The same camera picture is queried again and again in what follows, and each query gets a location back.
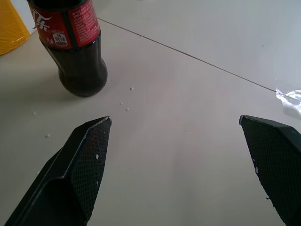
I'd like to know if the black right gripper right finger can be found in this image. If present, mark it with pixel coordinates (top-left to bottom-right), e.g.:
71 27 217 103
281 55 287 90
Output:
239 115 301 226

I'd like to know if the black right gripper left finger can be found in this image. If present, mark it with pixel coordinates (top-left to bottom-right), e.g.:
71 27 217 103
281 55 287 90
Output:
4 116 112 226

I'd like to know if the cola bottle with red label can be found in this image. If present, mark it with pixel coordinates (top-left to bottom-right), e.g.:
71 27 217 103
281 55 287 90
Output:
26 0 108 98

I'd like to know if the clear plastic wrap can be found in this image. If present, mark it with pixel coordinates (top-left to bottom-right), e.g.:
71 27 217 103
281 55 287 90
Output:
275 87 301 114

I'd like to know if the yellow plastic container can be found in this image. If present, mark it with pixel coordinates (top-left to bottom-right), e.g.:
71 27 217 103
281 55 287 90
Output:
0 0 31 56

